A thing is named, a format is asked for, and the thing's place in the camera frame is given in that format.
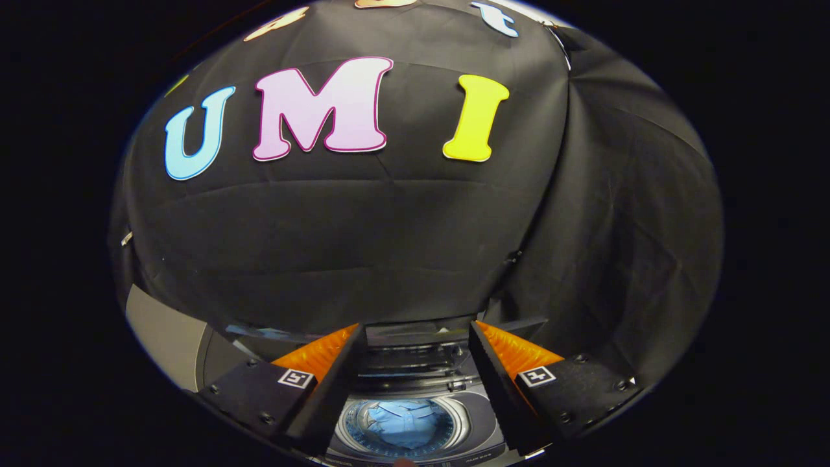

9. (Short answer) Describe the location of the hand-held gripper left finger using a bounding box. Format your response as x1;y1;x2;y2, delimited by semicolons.
195;323;367;458

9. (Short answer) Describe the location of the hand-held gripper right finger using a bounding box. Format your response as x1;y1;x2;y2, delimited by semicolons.
468;320;643;455

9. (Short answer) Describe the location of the dark grey washing machine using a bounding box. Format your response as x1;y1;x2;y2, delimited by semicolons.
195;318;552;467

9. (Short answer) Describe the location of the light blue polo shirt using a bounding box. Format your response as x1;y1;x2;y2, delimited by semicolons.
370;401;449;449

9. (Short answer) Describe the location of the black backdrop cloth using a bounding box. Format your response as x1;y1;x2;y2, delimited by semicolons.
109;0;724;390

